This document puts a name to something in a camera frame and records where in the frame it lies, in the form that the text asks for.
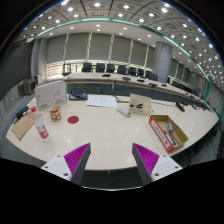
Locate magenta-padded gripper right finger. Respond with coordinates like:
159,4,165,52
131,142,184,186

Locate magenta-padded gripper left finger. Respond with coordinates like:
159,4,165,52
40,142,92,186

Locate clear red-capped water bottle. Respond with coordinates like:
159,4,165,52
30,105,51,143

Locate open cardboard box red side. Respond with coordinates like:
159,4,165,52
148,114,189,154

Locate flat round red coaster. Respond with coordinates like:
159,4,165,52
67,115,80,125

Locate red patterned ceramic cup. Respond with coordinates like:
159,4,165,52
49,105,63,123

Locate white power strip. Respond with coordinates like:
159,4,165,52
116,105,132,118

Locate small beige open box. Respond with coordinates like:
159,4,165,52
128,93,153,116

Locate white printed paper sheet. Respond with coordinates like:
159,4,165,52
86,94,118,109

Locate brown kraft paper envelope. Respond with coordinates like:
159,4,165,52
10,112,43,141

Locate black desk telephone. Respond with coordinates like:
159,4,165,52
68,89,88,101

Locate white paper ream box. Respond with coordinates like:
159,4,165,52
34,79,68,112

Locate black flat device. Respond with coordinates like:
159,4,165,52
14,105,31,120

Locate grey boxy monitor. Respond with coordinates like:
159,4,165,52
22,78,38,96

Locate row of black chairs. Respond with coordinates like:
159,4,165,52
81,62,159,82

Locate round ceiling lights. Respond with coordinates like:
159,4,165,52
23,0,224,78

